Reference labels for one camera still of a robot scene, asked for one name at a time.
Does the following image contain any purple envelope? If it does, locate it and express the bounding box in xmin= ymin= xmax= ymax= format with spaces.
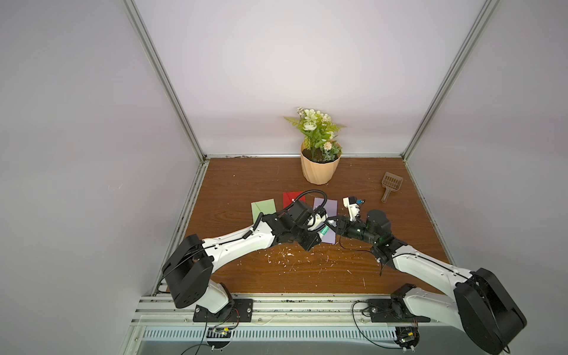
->
xmin=314 ymin=198 xmax=337 ymax=245

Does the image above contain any red envelope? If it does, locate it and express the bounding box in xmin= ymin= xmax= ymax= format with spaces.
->
xmin=282 ymin=192 xmax=302 ymax=209

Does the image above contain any green envelope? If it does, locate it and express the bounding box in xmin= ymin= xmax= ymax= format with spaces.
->
xmin=251 ymin=199 xmax=277 ymax=222

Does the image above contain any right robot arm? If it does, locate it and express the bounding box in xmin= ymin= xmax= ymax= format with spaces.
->
xmin=325 ymin=209 xmax=527 ymax=354

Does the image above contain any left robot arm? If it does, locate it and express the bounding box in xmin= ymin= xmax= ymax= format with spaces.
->
xmin=162 ymin=200 xmax=327 ymax=314

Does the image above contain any brown plastic scoop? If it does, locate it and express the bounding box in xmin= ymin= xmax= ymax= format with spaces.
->
xmin=382 ymin=172 xmax=403 ymax=203

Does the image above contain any beige flower pot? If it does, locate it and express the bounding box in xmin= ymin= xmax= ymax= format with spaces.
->
xmin=300 ymin=143 xmax=341 ymax=185

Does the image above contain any artificial flower plant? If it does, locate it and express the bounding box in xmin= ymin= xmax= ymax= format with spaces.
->
xmin=284 ymin=107 xmax=345 ymax=164

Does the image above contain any right base cable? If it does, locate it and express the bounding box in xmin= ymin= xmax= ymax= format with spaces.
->
xmin=351 ymin=300 xmax=420 ymax=351

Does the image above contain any base cable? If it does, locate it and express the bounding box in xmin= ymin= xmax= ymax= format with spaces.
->
xmin=179 ymin=310 xmax=241 ymax=355
xmin=351 ymin=300 xmax=420 ymax=351

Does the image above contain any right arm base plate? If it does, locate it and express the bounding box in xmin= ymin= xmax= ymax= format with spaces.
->
xmin=365 ymin=298 xmax=431 ymax=323

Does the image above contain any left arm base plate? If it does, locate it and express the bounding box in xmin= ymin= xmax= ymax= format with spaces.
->
xmin=192 ymin=299 xmax=254 ymax=323

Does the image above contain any left base cable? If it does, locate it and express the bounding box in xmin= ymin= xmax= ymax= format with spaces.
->
xmin=179 ymin=310 xmax=241 ymax=355

